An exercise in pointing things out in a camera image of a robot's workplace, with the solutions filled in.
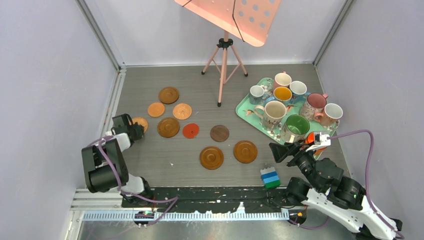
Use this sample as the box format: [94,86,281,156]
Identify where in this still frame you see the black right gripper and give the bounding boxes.
[267,140,322,191]

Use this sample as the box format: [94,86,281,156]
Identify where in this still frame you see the woven rattan coaster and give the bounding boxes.
[132,117,149,133]
[172,103,192,120]

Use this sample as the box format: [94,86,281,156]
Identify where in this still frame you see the light plain wooden coaster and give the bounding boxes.
[147,102,166,118]

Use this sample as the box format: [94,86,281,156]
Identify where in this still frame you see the large ridged brown wooden coaster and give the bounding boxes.
[157,117,180,138]

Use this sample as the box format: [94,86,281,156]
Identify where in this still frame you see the cream shell pattern mug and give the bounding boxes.
[253,100,287,131]

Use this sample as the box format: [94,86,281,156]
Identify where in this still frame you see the red round paper coaster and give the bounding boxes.
[182,122,200,139]

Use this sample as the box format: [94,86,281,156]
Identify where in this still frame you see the dark walnut coaster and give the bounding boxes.
[210,125,230,142]

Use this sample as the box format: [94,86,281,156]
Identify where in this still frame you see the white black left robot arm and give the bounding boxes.
[81,113,154,207]

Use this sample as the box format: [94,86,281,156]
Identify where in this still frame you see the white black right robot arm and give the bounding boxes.
[269,141,403,240]

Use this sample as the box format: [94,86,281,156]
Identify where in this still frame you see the ridged brown coaster back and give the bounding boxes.
[158,86,180,105]

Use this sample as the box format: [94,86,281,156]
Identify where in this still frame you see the blue green toy brick stack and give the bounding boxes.
[260,167,281,189]

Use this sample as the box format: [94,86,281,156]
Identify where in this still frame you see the green inside cream mug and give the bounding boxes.
[280,114,310,143]

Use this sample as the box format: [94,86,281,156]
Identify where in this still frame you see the orange mug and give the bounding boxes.
[304,131,320,146]

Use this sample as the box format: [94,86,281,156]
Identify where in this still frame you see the mint green floral tray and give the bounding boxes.
[235,94,340,145]

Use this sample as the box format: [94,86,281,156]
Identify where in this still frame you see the yellow inside blue mug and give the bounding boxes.
[273,86,293,106]

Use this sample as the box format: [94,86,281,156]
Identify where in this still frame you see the peach mug white inside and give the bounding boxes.
[313,103,344,127]

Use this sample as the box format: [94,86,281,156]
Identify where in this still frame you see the pink inside floral mug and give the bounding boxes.
[299,93,329,121]

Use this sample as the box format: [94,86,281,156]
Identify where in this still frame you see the small blue patterned mug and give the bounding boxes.
[249,85,265,105]

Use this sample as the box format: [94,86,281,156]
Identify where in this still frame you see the white inside teal mug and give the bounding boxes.
[289,81,307,104]

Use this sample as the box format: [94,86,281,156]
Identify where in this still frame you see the pink white inside mug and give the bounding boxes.
[272,71,292,90]

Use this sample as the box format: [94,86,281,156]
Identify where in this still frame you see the pink music stand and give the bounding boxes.
[175,0,281,107]

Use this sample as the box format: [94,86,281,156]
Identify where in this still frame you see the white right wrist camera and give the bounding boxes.
[305,131,331,152]

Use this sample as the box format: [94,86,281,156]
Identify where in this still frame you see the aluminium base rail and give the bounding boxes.
[71,186,307,225]

